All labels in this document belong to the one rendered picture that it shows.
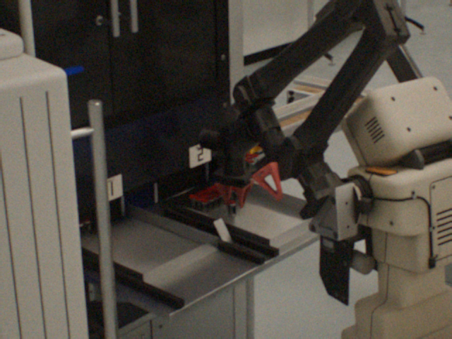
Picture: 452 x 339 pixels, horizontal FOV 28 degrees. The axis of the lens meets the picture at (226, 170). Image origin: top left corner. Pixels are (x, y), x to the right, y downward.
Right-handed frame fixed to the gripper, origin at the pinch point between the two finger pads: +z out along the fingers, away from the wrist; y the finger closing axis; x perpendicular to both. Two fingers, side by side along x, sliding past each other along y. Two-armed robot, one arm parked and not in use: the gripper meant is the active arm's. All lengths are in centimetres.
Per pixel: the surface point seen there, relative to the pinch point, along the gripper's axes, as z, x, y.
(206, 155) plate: -8.5, -9.8, 14.4
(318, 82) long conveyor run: -3, -110, 23
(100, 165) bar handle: -44, 85, -20
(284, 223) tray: 4.1, -2.8, -13.9
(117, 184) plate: -9.9, 23.0, 22.3
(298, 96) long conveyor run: 1, -102, 28
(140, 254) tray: 4.4, 30.7, 10.9
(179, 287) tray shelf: 4.4, 40.5, -6.7
